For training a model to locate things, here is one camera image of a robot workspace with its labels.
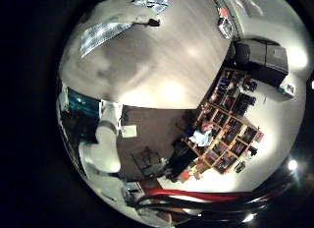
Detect red cable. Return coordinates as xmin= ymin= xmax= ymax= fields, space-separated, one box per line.
xmin=145 ymin=188 xmax=273 ymax=202

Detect wooden cubby shelf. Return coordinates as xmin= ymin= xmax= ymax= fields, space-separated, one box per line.
xmin=181 ymin=67 xmax=265 ymax=175

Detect orange object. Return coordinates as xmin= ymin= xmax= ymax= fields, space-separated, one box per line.
xmin=178 ymin=170 xmax=193 ymax=183

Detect white blue plaid cloth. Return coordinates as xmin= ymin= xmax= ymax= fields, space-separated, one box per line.
xmin=79 ymin=0 xmax=175 ymax=59

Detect black metal floor stand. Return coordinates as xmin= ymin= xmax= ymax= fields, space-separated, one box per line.
xmin=131 ymin=145 xmax=165 ymax=177

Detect seated person light shirt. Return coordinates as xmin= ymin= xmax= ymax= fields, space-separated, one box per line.
xmin=187 ymin=120 xmax=215 ymax=147

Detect black storage case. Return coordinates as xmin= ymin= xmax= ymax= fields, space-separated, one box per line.
xmin=234 ymin=39 xmax=289 ymax=88

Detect red and black cables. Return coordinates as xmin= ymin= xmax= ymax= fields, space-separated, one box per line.
xmin=131 ymin=175 xmax=295 ymax=217

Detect black office chair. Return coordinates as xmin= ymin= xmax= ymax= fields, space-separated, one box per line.
xmin=165 ymin=139 xmax=199 ymax=183

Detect round ceiling lamp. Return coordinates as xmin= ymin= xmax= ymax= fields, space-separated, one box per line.
xmin=287 ymin=158 xmax=298 ymax=172

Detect white device red label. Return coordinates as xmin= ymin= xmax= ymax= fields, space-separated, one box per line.
xmin=217 ymin=6 xmax=235 ymax=39

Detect teal box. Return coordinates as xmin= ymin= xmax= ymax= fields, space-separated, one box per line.
xmin=67 ymin=89 xmax=101 ymax=116

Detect small white box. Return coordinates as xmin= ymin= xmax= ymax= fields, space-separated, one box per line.
xmin=278 ymin=82 xmax=297 ymax=98

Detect white paper sheet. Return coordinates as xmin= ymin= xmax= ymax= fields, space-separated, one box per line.
xmin=120 ymin=124 xmax=137 ymax=139

